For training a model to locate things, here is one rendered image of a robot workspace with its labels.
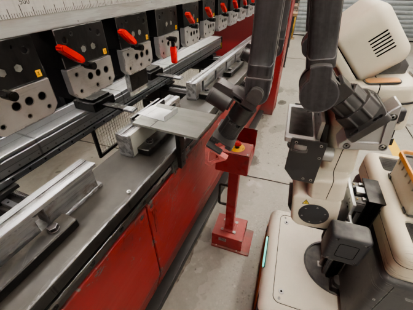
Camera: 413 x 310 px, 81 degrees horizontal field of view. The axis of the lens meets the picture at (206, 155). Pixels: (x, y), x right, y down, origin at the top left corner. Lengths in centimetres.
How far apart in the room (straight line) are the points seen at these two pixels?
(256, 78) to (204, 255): 130
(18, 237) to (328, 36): 81
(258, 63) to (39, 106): 49
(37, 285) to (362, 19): 94
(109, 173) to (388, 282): 97
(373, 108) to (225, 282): 126
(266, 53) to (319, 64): 11
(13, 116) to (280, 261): 122
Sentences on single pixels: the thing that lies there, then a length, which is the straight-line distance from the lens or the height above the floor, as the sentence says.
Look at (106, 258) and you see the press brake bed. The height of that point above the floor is 76.
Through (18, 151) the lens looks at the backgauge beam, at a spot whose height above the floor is 98.
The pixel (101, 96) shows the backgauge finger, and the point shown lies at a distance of 111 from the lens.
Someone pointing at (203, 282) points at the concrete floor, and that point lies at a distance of 159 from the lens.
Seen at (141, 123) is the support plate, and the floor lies 100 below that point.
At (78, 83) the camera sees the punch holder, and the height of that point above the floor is 122.
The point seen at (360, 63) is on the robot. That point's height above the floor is 126.
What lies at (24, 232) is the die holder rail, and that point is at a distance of 76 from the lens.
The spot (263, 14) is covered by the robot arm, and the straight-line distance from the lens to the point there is 56.
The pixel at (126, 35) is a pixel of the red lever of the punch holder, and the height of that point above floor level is 130.
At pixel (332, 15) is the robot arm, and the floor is 138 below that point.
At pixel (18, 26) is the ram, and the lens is 63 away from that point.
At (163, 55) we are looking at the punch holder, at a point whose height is 119.
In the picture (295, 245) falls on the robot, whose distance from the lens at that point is 145.
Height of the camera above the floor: 144
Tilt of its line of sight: 37 degrees down
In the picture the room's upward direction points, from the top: straight up
